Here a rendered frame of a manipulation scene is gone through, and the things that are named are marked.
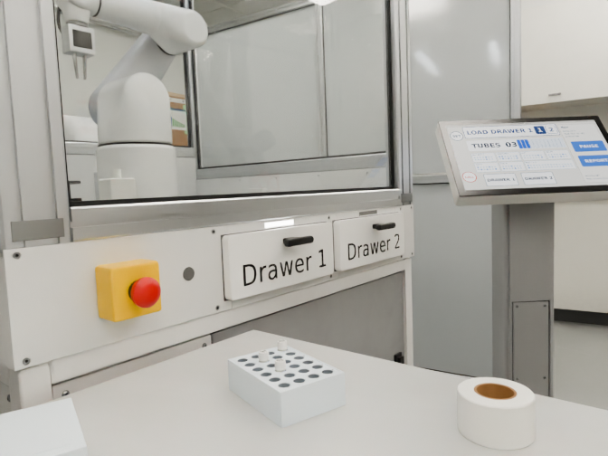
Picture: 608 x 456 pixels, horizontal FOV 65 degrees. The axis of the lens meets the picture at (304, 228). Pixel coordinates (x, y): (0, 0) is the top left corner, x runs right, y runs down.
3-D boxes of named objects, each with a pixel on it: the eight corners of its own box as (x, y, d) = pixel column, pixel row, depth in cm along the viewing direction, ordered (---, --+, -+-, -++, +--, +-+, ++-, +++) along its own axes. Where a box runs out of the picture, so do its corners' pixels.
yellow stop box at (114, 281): (166, 311, 66) (162, 260, 66) (117, 324, 61) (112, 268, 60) (145, 307, 70) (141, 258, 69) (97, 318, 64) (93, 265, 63)
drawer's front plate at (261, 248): (334, 273, 102) (332, 222, 101) (232, 301, 80) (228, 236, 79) (327, 272, 103) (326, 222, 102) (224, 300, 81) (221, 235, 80)
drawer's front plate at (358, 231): (404, 253, 126) (403, 212, 125) (340, 271, 104) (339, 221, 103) (398, 253, 127) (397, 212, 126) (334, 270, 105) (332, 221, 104)
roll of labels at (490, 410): (544, 427, 47) (544, 387, 47) (521, 459, 42) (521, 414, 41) (473, 407, 52) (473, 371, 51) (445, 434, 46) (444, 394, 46)
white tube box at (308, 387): (346, 404, 53) (345, 372, 53) (281, 428, 49) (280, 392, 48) (286, 372, 64) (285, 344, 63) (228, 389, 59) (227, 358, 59)
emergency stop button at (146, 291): (164, 305, 64) (162, 275, 63) (137, 311, 60) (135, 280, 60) (151, 302, 65) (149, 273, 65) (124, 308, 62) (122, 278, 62)
